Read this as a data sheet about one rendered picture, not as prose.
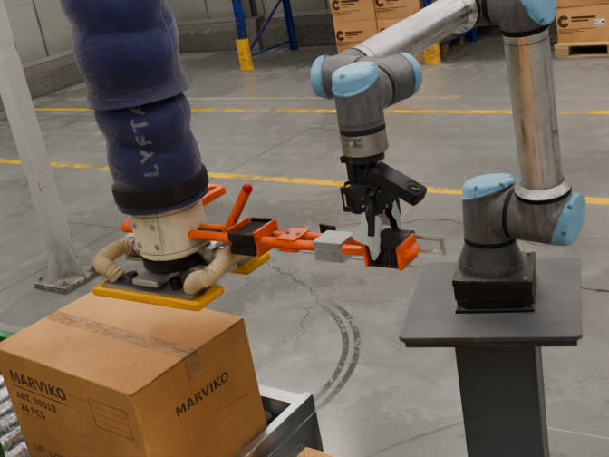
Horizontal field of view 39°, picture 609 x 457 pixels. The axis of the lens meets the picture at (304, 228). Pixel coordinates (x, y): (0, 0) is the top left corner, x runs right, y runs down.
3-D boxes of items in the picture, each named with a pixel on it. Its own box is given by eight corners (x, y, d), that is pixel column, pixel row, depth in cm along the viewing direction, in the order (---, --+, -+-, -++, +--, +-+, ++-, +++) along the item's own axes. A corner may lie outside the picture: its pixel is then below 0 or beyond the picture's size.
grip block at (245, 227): (228, 255, 193) (223, 231, 190) (254, 238, 200) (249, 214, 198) (258, 258, 188) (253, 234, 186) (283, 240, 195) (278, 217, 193)
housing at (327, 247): (314, 261, 181) (311, 241, 180) (331, 247, 186) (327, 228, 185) (343, 264, 177) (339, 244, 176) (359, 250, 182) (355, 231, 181)
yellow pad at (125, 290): (92, 296, 210) (87, 277, 208) (120, 277, 217) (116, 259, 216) (198, 312, 191) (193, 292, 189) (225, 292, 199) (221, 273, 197)
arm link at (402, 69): (378, 49, 179) (343, 63, 170) (425, 50, 171) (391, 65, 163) (383, 93, 182) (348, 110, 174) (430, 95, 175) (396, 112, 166)
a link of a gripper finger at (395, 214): (383, 228, 183) (369, 198, 177) (408, 230, 179) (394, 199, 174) (377, 239, 181) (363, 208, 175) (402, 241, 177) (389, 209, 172)
